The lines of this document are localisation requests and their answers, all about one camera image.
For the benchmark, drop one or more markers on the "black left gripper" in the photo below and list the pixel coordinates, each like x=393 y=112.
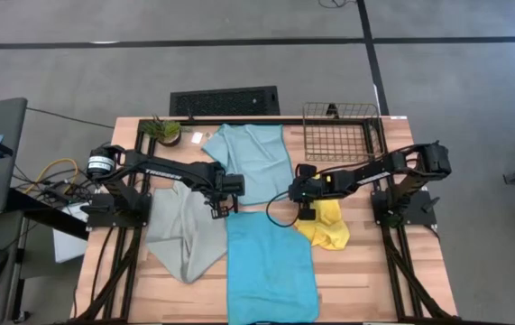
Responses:
x=227 y=186

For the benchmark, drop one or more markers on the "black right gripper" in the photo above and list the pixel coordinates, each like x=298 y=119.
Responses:
x=306 y=189

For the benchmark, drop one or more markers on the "yellow microfiber towel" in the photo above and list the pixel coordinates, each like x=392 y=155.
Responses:
x=327 y=230

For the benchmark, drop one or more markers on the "pale blue microfiber towel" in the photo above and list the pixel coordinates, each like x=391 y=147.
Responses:
x=250 y=162

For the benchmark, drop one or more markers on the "turquoise microfiber towel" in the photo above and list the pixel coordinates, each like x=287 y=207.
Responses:
x=270 y=271

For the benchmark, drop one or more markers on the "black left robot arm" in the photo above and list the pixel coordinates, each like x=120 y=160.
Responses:
x=162 y=169

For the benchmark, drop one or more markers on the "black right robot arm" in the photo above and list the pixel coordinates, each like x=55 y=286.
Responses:
x=374 y=173

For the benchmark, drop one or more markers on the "grey microfiber towel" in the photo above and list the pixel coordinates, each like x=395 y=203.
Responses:
x=180 y=239

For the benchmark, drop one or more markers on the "small white tag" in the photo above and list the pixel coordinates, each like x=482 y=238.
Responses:
x=197 y=137

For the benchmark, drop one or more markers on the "potted succulent plant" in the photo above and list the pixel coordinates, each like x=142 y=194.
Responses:
x=165 y=131

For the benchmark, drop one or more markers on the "white box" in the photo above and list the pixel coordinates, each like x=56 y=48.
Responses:
x=70 y=244

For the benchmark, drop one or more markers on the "black power strip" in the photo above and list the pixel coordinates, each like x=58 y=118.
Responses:
x=61 y=192

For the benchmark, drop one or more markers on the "black metal desk beam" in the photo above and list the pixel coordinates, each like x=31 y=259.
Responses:
x=49 y=216

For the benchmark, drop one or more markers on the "small black bracket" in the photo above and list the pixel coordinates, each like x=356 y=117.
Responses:
x=331 y=109

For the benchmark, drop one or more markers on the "black aluminium table frame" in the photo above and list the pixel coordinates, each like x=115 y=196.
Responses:
x=389 y=244

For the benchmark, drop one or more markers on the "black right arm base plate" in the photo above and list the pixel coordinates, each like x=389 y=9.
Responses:
x=419 y=212

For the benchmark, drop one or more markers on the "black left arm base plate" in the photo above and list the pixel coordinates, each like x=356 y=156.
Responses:
x=103 y=216

